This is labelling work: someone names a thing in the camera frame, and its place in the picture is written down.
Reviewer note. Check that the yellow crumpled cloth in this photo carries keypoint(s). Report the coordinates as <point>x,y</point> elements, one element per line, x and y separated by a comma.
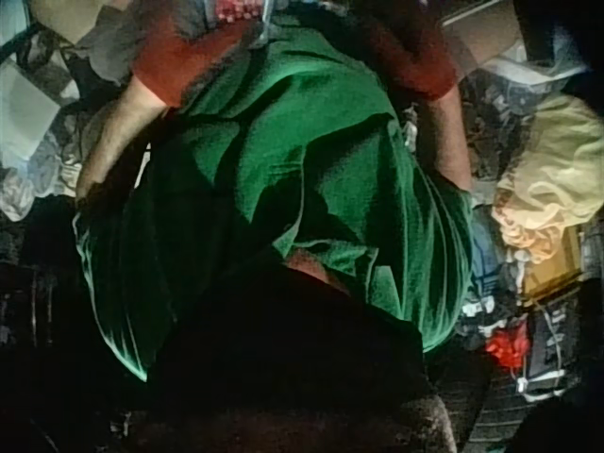
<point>559,165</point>

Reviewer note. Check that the red checked cloth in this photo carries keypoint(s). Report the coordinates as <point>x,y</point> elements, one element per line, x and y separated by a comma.
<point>238,10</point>

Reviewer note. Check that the brown cardboard box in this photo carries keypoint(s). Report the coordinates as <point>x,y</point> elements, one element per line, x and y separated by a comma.
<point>476,35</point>

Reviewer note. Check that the blue cloth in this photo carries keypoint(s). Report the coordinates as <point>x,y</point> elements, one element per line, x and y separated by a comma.
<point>488,250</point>

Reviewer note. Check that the red crumpled item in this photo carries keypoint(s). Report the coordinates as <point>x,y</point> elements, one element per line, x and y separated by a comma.
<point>507,347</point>

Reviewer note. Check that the heap of grey clothes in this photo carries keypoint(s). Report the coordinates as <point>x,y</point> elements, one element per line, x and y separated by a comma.
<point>42,118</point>

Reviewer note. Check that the dark patterned cloth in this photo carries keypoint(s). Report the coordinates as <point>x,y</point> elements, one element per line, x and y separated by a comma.
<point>495,127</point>

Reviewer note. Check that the clear plastic bag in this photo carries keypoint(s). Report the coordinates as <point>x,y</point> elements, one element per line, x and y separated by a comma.
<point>542,59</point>

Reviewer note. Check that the black device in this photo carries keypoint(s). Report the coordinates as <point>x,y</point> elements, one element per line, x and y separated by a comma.
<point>554,349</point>

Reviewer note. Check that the yellow-brown flat box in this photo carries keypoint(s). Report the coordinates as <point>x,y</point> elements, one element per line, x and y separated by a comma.
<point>552,264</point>

